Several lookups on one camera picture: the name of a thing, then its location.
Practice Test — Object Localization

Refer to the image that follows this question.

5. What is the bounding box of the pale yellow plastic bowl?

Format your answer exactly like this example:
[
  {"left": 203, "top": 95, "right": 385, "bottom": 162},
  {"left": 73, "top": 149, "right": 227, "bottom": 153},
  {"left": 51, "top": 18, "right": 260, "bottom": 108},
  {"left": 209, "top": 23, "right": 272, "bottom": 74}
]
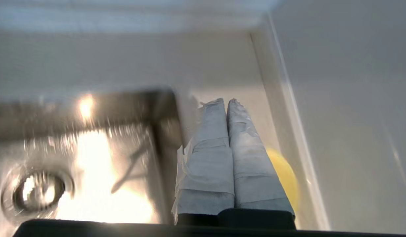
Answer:
[{"left": 266, "top": 146, "right": 301, "bottom": 228}]

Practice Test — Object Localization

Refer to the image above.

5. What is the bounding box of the stainless steel sink basin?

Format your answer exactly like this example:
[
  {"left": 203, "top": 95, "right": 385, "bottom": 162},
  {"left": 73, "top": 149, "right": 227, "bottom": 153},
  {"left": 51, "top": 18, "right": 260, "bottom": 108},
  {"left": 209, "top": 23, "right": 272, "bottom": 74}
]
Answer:
[{"left": 0, "top": 87, "right": 184, "bottom": 228}]

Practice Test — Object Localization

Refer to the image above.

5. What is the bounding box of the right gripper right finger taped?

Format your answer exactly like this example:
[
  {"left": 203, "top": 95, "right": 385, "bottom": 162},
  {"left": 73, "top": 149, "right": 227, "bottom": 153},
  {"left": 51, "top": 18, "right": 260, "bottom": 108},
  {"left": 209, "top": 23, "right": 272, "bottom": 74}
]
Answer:
[{"left": 219, "top": 98, "right": 296, "bottom": 230}]

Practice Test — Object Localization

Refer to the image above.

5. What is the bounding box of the round metal drain strainer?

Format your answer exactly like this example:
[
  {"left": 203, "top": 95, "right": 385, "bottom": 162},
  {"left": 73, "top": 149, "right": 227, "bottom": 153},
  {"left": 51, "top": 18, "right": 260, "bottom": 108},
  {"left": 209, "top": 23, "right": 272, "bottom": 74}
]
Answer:
[{"left": 0, "top": 164, "right": 75, "bottom": 222}]

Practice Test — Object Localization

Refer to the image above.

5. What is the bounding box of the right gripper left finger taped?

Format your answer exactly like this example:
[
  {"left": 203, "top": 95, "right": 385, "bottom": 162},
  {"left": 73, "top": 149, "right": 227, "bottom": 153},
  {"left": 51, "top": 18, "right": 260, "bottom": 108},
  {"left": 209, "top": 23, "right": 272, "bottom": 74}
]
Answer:
[{"left": 172, "top": 99, "right": 235, "bottom": 225}]

